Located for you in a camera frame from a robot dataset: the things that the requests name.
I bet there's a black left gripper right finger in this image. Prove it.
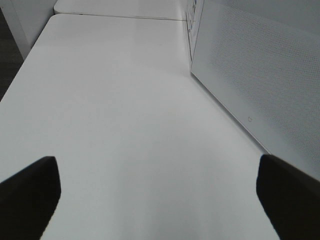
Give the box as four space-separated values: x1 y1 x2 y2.
256 154 320 240

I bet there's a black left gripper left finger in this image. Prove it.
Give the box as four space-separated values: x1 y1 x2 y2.
0 156 62 240

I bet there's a white microwave door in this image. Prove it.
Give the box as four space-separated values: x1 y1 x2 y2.
191 0 320 179

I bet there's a white microwave oven body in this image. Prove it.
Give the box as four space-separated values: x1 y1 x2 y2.
185 0 204 60

